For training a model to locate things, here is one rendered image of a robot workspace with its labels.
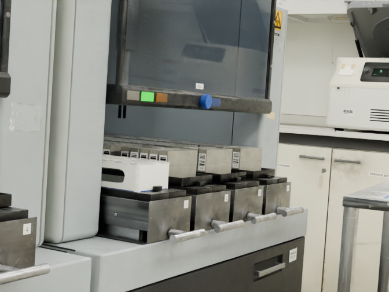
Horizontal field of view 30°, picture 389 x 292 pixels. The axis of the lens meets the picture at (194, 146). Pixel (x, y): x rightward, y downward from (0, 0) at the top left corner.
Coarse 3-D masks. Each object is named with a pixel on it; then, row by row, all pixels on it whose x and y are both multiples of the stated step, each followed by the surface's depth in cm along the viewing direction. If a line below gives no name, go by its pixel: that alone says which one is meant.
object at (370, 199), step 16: (368, 192) 144; (384, 192) 146; (352, 208) 135; (368, 208) 133; (384, 208) 132; (352, 224) 135; (384, 224) 174; (352, 240) 135; (384, 240) 174; (352, 256) 135; (384, 256) 174; (352, 272) 135; (384, 272) 174; (352, 288) 136; (384, 288) 174
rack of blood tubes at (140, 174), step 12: (108, 156) 135; (120, 156) 136; (120, 168) 125; (132, 168) 123; (144, 168) 124; (156, 168) 127; (168, 168) 131; (108, 180) 138; (120, 180) 137; (132, 180) 124; (144, 180) 124; (156, 180) 128
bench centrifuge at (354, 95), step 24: (360, 24) 369; (384, 24) 361; (360, 48) 378; (384, 48) 378; (336, 72) 354; (360, 72) 347; (384, 72) 340; (336, 96) 350; (360, 96) 343; (384, 96) 337; (336, 120) 350; (360, 120) 343; (384, 120) 337
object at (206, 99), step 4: (204, 96) 144; (208, 96) 144; (200, 100) 144; (204, 100) 143; (208, 100) 144; (200, 104) 144; (204, 104) 144; (208, 104) 145; (204, 108) 145; (208, 108) 145
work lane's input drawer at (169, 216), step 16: (112, 192) 125; (128, 192) 123; (144, 192) 123; (160, 192) 124; (176, 192) 128; (112, 208) 124; (128, 208) 122; (144, 208) 120; (160, 208) 123; (176, 208) 127; (112, 224) 124; (128, 224) 122; (144, 224) 120; (160, 224) 123; (176, 224) 127; (176, 240) 119
